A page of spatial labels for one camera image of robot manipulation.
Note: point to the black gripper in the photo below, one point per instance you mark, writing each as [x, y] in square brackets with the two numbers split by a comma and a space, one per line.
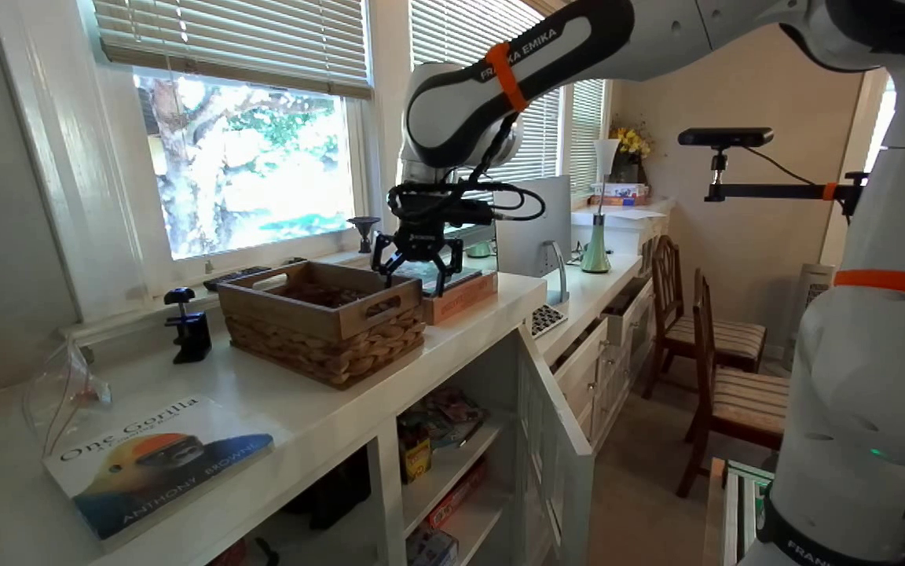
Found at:
[426, 241]

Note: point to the woven wicker basket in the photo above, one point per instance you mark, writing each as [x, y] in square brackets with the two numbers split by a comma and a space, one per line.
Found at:
[316, 334]

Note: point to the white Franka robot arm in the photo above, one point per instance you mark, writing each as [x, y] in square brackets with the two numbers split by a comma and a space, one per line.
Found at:
[872, 399]

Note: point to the yellow box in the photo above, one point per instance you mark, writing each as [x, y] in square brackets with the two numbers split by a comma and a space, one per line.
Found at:
[416, 456]

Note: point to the silver computer monitor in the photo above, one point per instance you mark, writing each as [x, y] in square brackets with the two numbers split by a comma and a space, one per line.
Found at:
[534, 241]

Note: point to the small black sill object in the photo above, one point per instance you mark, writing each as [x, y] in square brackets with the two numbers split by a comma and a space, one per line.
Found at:
[298, 262]

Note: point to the white keyboard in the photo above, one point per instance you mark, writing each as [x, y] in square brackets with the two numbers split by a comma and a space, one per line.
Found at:
[549, 322]

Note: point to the colourful book stack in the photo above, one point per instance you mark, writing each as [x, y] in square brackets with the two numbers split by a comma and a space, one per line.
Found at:
[454, 412]

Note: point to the mint green bottle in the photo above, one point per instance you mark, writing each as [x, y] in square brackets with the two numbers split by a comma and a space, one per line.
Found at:
[595, 253]

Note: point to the black remote control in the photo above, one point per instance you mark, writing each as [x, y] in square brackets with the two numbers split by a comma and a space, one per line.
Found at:
[234, 274]

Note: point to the white horizontal window blind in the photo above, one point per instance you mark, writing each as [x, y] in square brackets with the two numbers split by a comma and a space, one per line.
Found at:
[441, 34]
[234, 43]
[586, 137]

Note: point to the pink item stack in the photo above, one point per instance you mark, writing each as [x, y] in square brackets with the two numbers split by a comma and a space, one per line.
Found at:
[620, 192]

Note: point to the white storage bin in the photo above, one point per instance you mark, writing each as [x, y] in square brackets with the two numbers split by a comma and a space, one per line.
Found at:
[635, 223]

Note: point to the white counter cabinet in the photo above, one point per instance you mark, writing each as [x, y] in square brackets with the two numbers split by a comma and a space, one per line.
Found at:
[385, 493]

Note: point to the white glass cabinet door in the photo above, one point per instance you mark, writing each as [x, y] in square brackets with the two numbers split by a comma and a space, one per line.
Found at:
[552, 462]

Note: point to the yellow flower bouquet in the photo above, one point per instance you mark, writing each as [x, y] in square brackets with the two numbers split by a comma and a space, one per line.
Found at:
[630, 147]

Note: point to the slanted book row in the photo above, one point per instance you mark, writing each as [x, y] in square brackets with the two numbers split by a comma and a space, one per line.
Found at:
[458, 505]

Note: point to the wooden chair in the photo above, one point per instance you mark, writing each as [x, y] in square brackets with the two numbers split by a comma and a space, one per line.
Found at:
[669, 283]
[745, 404]

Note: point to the blue shelf item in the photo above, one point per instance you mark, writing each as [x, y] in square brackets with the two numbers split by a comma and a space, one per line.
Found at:
[426, 549]

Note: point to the One Gorilla picture book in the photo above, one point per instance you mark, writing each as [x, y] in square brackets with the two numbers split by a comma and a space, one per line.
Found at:
[149, 462]

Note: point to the clear plastic bag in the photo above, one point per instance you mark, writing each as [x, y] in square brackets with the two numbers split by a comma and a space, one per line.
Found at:
[71, 393]

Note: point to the white green framed panel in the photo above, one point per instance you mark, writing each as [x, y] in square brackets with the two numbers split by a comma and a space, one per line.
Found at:
[745, 508]

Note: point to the black funnel-shaped mount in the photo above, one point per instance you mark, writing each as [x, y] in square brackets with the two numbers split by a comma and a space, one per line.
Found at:
[367, 233]

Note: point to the white window frame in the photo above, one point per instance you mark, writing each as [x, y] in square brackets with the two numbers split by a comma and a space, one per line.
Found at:
[393, 128]

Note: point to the black stereo camera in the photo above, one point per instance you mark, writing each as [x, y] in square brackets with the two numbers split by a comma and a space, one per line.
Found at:
[724, 137]

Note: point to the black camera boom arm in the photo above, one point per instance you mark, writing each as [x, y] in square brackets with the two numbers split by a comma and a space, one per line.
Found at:
[767, 192]

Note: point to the white wall vent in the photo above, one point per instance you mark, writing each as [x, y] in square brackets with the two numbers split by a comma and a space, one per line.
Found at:
[812, 274]

